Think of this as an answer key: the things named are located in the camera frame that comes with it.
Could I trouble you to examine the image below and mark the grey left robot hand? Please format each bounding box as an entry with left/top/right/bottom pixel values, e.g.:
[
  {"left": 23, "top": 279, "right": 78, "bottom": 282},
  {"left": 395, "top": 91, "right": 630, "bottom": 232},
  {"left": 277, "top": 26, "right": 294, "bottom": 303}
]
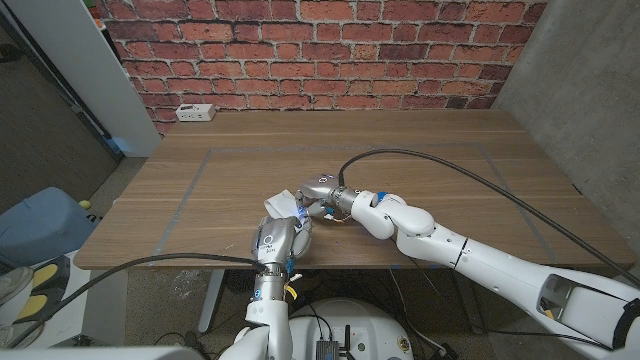
[{"left": 251, "top": 214, "right": 314, "bottom": 274}]

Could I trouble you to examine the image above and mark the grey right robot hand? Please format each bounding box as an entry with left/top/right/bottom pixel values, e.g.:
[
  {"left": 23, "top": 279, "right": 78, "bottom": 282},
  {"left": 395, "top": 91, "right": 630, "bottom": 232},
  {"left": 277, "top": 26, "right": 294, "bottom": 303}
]
[{"left": 294, "top": 173, "right": 359, "bottom": 219}]

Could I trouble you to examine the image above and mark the white receipt paper strip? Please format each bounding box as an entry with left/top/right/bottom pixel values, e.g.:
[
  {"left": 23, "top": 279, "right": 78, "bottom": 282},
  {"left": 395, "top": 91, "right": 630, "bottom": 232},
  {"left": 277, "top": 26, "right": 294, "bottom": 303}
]
[{"left": 263, "top": 188, "right": 304, "bottom": 221}]

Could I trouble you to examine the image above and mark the black round disc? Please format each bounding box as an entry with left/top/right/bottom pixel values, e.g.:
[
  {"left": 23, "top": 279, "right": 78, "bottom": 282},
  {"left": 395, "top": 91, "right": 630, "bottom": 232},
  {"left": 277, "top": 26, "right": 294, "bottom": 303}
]
[{"left": 222, "top": 269, "right": 254, "bottom": 295}]

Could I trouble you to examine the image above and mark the white table leg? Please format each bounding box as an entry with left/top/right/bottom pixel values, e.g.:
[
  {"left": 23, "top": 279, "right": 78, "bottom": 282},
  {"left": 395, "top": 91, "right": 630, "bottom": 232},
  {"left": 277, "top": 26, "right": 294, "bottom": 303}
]
[{"left": 198, "top": 269, "right": 226, "bottom": 334}]

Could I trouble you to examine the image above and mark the small grey electronics box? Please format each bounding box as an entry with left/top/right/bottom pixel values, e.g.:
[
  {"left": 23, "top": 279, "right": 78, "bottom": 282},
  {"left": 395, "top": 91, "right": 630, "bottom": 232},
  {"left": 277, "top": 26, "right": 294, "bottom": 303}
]
[{"left": 315, "top": 339, "right": 342, "bottom": 360}]

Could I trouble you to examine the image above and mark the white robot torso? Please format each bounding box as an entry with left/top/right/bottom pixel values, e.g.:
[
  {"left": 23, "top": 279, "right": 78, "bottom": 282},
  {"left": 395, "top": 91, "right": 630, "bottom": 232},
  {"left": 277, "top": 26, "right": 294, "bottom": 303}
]
[{"left": 289, "top": 298, "right": 415, "bottom": 360}]

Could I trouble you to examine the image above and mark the red brick printed backdrop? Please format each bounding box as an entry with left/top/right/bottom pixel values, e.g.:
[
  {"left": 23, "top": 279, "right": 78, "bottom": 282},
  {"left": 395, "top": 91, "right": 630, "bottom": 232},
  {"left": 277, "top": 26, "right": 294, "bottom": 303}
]
[{"left": 92, "top": 0, "right": 549, "bottom": 136}]

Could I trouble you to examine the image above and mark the white power strip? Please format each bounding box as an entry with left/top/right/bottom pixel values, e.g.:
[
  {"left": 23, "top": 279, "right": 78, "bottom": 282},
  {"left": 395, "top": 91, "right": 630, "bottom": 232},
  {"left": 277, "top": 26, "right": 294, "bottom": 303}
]
[{"left": 174, "top": 103, "right": 217, "bottom": 123}]

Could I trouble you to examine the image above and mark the white floor board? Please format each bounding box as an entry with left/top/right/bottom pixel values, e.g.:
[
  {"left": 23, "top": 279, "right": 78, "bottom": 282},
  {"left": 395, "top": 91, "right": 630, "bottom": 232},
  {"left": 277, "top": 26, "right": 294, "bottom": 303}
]
[{"left": 0, "top": 249, "right": 129, "bottom": 347}]

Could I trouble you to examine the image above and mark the grey table leg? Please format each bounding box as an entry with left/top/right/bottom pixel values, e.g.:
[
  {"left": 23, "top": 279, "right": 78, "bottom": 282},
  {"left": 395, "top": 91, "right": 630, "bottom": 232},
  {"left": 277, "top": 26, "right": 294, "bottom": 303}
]
[{"left": 452, "top": 282, "right": 487, "bottom": 335}]

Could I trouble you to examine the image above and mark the black mat with yellow footprints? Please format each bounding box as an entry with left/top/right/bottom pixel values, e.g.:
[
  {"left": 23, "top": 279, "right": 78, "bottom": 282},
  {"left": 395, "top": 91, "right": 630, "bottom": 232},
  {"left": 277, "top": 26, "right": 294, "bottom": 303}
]
[{"left": 14, "top": 254, "right": 72, "bottom": 324}]

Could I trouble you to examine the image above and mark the blue-grey plastic bin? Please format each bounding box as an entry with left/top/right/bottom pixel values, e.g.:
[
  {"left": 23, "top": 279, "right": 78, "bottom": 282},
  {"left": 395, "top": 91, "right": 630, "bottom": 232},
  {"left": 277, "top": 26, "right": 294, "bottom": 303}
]
[{"left": 0, "top": 186, "right": 99, "bottom": 269}]

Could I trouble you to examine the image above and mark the grey sneaker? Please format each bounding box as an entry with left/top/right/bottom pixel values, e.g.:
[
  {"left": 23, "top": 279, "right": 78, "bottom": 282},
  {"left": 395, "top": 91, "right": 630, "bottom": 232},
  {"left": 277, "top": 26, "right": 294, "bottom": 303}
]
[
  {"left": 0, "top": 266, "right": 35, "bottom": 307},
  {"left": 0, "top": 323, "right": 45, "bottom": 350}
]

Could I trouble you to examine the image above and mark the white upright panel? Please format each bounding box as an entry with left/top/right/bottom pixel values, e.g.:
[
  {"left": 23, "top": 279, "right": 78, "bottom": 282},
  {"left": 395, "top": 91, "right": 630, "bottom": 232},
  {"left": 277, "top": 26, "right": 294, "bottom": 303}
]
[{"left": 4, "top": 0, "right": 162, "bottom": 158}]

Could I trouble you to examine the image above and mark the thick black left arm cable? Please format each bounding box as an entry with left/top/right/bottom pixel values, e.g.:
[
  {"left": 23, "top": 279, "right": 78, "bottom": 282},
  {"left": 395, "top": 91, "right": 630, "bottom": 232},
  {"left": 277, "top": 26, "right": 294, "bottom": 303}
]
[{"left": 7, "top": 252, "right": 267, "bottom": 349}]

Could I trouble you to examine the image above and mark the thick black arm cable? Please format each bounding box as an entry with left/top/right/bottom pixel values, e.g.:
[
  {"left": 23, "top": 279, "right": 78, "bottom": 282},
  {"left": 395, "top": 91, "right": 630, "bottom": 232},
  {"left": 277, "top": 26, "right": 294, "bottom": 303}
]
[
  {"left": 7, "top": 252, "right": 267, "bottom": 349},
  {"left": 337, "top": 147, "right": 640, "bottom": 289}
]

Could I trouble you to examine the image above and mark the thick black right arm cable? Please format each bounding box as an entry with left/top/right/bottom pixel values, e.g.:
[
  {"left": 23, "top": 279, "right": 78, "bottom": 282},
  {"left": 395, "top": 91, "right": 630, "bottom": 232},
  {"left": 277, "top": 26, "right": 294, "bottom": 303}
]
[{"left": 337, "top": 147, "right": 640, "bottom": 289}]

